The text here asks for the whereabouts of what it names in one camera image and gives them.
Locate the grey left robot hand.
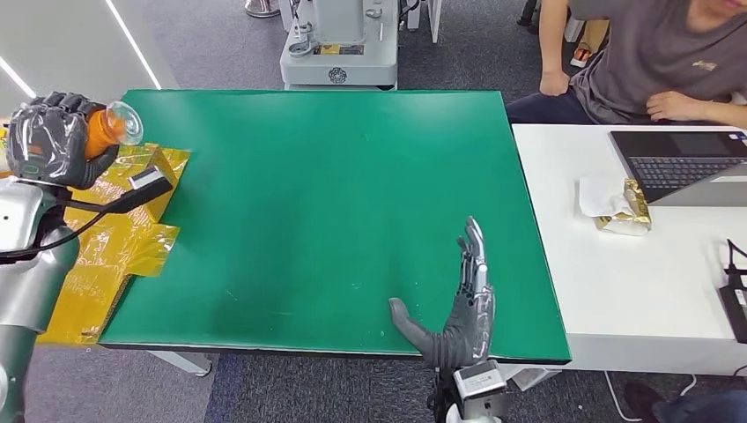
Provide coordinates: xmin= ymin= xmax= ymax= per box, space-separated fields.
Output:
xmin=5 ymin=90 xmax=121 ymax=191

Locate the person's left hand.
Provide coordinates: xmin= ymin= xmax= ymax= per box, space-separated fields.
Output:
xmin=645 ymin=90 xmax=701 ymax=123

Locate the person's right hand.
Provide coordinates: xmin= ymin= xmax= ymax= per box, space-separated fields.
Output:
xmin=537 ymin=70 xmax=572 ymax=98

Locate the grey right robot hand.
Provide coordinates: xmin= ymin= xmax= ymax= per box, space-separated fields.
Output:
xmin=388 ymin=216 xmax=497 ymax=373

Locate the orange detergent bottle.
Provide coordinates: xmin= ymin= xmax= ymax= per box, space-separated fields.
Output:
xmin=84 ymin=100 xmax=144 ymax=162

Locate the dark grey laptop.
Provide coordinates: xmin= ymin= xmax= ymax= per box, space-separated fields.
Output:
xmin=608 ymin=129 xmax=747 ymax=209

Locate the person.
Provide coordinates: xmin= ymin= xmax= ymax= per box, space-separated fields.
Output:
xmin=504 ymin=0 xmax=747 ymax=130
xmin=623 ymin=379 xmax=747 ymax=423

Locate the gold foil wrapper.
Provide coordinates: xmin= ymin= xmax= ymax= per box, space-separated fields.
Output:
xmin=593 ymin=177 xmax=654 ymax=233

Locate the white paper napkin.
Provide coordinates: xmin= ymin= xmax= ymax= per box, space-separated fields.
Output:
xmin=577 ymin=173 xmax=650 ymax=238

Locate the yellow film-covered cardboard box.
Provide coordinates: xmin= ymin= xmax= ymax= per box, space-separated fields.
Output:
xmin=37 ymin=143 xmax=192 ymax=346

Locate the white desk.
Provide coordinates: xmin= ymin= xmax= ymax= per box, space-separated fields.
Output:
xmin=511 ymin=123 xmax=747 ymax=378

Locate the green table mat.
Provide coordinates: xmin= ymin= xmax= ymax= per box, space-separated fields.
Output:
xmin=98 ymin=88 xmax=573 ymax=367

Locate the white machine stand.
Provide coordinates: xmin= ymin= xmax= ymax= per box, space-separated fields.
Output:
xmin=279 ymin=0 xmax=402 ymax=91

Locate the black power adapter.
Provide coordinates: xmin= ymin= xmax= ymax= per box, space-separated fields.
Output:
xmin=718 ymin=283 xmax=747 ymax=345

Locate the silver stand base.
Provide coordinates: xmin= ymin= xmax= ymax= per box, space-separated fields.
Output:
xmin=243 ymin=0 xmax=282 ymax=19

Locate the white table leg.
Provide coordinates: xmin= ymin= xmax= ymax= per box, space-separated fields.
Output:
xmin=145 ymin=349 xmax=213 ymax=378

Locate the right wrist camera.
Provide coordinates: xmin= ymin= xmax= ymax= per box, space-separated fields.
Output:
xmin=452 ymin=359 xmax=509 ymax=419

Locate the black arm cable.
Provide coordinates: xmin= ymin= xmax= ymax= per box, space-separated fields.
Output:
xmin=0 ymin=210 xmax=112 ymax=262

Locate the white cable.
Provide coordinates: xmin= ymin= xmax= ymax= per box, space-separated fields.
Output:
xmin=603 ymin=370 xmax=699 ymax=423

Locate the black adapter cable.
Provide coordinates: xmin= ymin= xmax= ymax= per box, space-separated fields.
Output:
xmin=724 ymin=238 xmax=747 ymax=292

